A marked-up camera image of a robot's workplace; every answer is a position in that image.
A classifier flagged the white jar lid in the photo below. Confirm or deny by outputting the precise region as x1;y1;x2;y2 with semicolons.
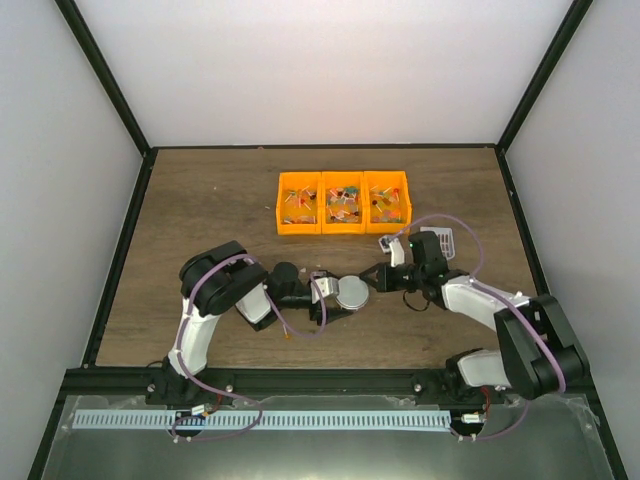
335;275;369;311

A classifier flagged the white slotted scoop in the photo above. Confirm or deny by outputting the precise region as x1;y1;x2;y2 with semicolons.
420;226;455;260

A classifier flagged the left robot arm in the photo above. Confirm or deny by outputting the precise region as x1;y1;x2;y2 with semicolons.
168;240;369;404

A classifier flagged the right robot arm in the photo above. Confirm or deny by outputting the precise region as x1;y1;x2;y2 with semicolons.
359;231;590;403

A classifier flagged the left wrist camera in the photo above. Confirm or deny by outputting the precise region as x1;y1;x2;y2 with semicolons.
309;272;339;303

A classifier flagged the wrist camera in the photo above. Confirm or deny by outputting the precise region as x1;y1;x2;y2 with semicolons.
378;235;405;268
309;272;339;303

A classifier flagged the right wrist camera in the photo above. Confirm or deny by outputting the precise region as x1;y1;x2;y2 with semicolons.
378;235;405;268

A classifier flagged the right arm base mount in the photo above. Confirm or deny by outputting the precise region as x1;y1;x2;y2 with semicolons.
410;368;500;406

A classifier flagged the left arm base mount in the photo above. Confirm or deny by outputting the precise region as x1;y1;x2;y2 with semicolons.
145;361;238;406

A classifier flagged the light blue cable duct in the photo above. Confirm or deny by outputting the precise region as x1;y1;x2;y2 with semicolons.
71;409;451;432

